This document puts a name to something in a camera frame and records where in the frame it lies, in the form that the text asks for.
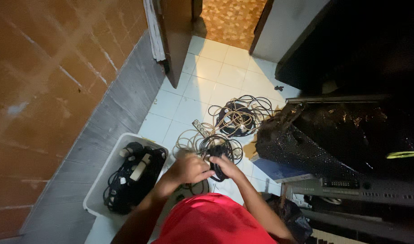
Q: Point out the person's right hand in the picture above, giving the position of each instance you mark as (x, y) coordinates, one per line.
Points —
(226, 165)

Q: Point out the person's left hand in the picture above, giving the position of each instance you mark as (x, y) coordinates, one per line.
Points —
(188, 169)

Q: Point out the person's left fingers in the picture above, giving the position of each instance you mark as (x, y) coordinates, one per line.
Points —
(203, 169)

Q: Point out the person's right fingers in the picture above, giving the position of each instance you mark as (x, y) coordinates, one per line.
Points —
(217, 164)

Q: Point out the brown cardboard piece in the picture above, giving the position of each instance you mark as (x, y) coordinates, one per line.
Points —
(250, 149)

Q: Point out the beige power strip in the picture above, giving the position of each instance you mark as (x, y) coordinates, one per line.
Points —
(201, 128)

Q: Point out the person's red shirt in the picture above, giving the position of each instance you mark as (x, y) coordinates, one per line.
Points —
(213, 220)

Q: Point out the blue box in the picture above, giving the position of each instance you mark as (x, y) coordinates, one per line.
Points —
(278, 169)

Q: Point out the black plastic bag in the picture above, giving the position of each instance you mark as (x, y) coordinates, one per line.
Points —
(290, 215)

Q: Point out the small dark floor scrap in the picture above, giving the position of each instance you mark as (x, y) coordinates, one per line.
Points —
(278, 88)

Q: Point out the white plastic bin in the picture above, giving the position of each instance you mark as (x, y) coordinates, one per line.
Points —
(102, 183)

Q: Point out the grey audio mixer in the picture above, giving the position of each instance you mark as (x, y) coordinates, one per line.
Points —
(349, 189)

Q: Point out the brown wooden door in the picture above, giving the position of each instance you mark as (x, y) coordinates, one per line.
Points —
(175, 37)

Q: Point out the white hanging cloth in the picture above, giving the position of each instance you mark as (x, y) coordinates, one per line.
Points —
(153, 30)

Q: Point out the black speaker cabinet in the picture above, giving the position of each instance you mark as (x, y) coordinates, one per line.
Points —
(356, 47)

